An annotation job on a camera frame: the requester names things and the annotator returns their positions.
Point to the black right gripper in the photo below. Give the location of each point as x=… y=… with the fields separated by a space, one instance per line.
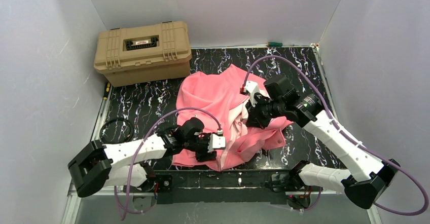
x=254 y=114

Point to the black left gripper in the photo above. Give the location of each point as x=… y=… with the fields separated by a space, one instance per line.
x=204 y=146

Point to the pink zip-up jacket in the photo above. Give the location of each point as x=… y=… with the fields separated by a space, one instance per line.
x=219 y=94

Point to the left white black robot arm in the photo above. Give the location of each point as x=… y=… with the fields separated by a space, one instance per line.
x=100 y=165

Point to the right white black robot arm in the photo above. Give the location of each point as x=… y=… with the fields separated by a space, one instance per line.
x=365 y=177

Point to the tan plastic tool case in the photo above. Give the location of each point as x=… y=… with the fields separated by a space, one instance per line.
x=127 y=56

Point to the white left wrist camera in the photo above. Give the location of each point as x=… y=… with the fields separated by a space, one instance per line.
x=217 y=141

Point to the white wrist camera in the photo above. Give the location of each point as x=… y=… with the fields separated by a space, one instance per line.
x=217 y=141
x=250 y=89

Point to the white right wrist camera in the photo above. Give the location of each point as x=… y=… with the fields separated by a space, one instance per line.
x=250 y=89

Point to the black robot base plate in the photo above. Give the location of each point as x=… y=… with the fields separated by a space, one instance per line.
x=232 y=186

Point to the yellow black handled screwdriver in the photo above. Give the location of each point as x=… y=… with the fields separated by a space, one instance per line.
x=106 y=91

